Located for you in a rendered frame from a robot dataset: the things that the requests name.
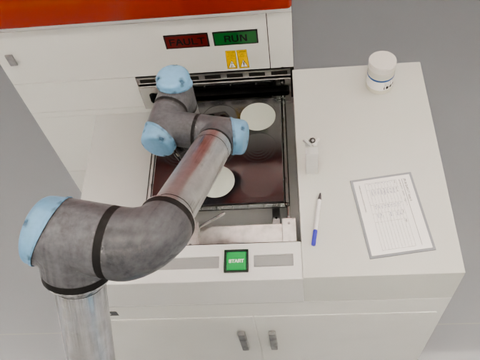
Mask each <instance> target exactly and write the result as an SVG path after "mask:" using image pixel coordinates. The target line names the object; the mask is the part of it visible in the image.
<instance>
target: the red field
mask: <svg viewBox="0 0 480 360"><path fill-rule="evenodd" d="M164 38H165V40H166V45H167V48H168V49H170V48H181V47H191V46H208V41H207V38H206V34H202V35H192V36H172V37H164Z"/></svg>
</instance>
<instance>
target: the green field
mask: <svg viewBox="0 0 480 360"><path fill-rule="evenodd" d="M214 39H215V43H216V45H222V44H243V43H254V42H257V40H256V31H243V32H233V33H222V34H214Z"/></svg>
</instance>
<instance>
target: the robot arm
mask: <svg viewBox="0 0 480 360"><path fill-rule="evenodd" d="M156 87H157V89H158V94H157V96H156V99H155V101H154V105H153V107H152V110H151V113H150V114H149V117H148V120H147V122H146V123H145V125H144V130H143V132H142V136H141V144H142V145H143V147H144V148H145V149H146V150H147V151H148V152H150V153H152V154H154V155H157V156H169V155H171V154H174V156H175V157H176V158H177V159H178V161H179V164H178V165H177V166H176V168H175V169H174V171H173V172H172V174H171V175H170V177H169V178H168V179H167V181H166V183H165V184H164V185H163V186H162V188H161V190H160V191H159V193H158V194H157V195H156V196H152V197H150V198H148V199H147V200H146V201H145V202H144V203H143V205H142V206H139V207H126V206H117V205H112V204H104V203H99V202H95V201H87V200H82V199H74V198H73V197H71V196H66V197H63V196H47V197H44V198H42V199H41V200H39V201H38V202H37V203H36V204H35V205H34V206H33V207H32V209H31V210H30V212H29V213H28V215H27V216H26V218H25V221H24V224H23V226H22V228H21V232H20V235H19V256H20V258H21V260H22V261H23V262H24V263H25V264H28V265H29V266H37V267H38V268H39V271H40V275H41V282H42V284H43V286H44V287H45V289H46V290H48V291H50V292H51V293H53V294H54V298H55V302H56V309H57V314H58V318H59V325H60V329H61V337H62V341H63V345H64V353H65V357H66V360H116V359H115V353H114V342H113V335H112V329H111V318H110V312H109V300H108V294H107V288H106V283H107V282H108V281H133V280H136V279H140V278H143V277H145V276H148V275H149V274H152V273H154V272H155V271H157V270H159V269H161V268H162V267H164V266H166V265H167V264H168V263H169V262H170V261H172V260H173V259H174V258H175V257H176V256H177V255H178V254H179V253H180V252H181V251H182V250H183V249H184V248H185V246H186V245H187V244H188V242H189V240H190V238H191V237H192V235H193V233H194V230H195V226H196V223H195V219H194V218H195V216H196V215H197V213H198V211H199V209H200V208H201V205H202V204H203V202H204V200H205V198H206V197H207V195H208V193H209V191H210V190H211V188H212V186H213V184H214V182H215V181H216V178H217V176H218V175H219V173H220V171H221V170H222V168H223V166H224V164H225V163H226V160H227V159H228V157H229V155H230V154H231V155H234V154H236V155H242V154H244V152H245V151H246V148H247V145H248V142H249V125H248V123H247V122H246V121H245V120H243V119H235V118H232V117H231V116H229V115H228V114H227V113H226V112H225V111H221V112H216V113H212V114H200V113H199V108H198V105H197V102H196V97H195V93H194V88H193V81H192V80H191V78H190V76H189V72H188V71H187V70H186V69H185V68H184V67H183V66H180V65H177V64H176V65H174V64H173V65H168V66H165V67H164V68H162V69H161V70H160V71H159V72H158V74H157V75H156Z"/></svg>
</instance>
